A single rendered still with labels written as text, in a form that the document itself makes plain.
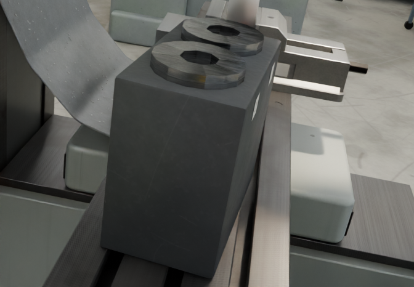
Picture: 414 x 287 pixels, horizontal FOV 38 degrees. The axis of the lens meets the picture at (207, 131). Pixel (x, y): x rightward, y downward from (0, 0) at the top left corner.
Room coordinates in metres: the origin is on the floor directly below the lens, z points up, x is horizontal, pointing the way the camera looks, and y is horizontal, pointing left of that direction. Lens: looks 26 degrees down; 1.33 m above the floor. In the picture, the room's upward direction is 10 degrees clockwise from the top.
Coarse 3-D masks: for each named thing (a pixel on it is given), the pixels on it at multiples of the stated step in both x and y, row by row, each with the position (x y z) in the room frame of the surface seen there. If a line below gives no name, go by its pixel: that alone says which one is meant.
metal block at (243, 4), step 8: (232, 0) 1.03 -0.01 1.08; (240, 0) 1.03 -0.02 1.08; (248, 0) 1.03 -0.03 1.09; (256, 0) 1.03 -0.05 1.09; (232, 8) 1.03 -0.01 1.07; (240, 8) 1.03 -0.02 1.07; (248, 8) 1.03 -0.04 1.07; (256, 8) 1.03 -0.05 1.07; (232, 16) 1.03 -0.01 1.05; (240, 16) 1.03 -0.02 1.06; (248, 16) 1.03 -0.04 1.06; (248, 24) 1.03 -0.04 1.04
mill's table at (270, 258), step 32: (288, 32) 1.37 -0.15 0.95; (288, 96) 0.97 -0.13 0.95; (288, 128) 0.84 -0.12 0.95; (256, 160) 0.76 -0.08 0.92; (288, 160) 0.73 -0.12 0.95; (96, 192) 0.57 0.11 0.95; (256, 192) 0.64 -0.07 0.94; (288, 192) 0.65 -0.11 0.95; (96, 224) 0.51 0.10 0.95; (256, 224) 0.57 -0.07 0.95; (288, 224) 0.58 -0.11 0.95; (64, 256) 0.46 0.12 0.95; (96, 256) 0.46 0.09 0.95; (128, 256) 0.47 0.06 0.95; (224, 256) 0.50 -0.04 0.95; (256, 256) 0.51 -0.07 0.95; (288, 256) 0.52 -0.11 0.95
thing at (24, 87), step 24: (0, 24) 0.89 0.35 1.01; (0, 48) 0.89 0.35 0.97; (0, 72) 0.89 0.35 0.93; (24, 72) 1.00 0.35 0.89; (0, 96) 0.89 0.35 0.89; (24, 96) 1.00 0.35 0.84; (48, 96) 1.12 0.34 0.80; (0, 120) 0.89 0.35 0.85; (24, 120) 1.01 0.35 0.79; (0, 144) 0.89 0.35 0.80; (24, 144) 1.01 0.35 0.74; (0, 168) 0.89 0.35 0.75
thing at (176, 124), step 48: (192, 48) 0.55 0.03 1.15; (240, 48) 0.59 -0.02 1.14; (144, 96) 0.47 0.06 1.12; (192, 96) 0.47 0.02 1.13; (240, 96) 0.48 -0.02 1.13; (144, 144) 0.47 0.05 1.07; (192, 144) 0.46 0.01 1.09; (240, 144) 0.46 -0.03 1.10; (144, 192) 0.47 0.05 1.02; (192, 192) 0.46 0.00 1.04; (240, 192) 0.55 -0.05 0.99; (144, 240) 0.47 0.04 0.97; (192, 240) 0.46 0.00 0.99
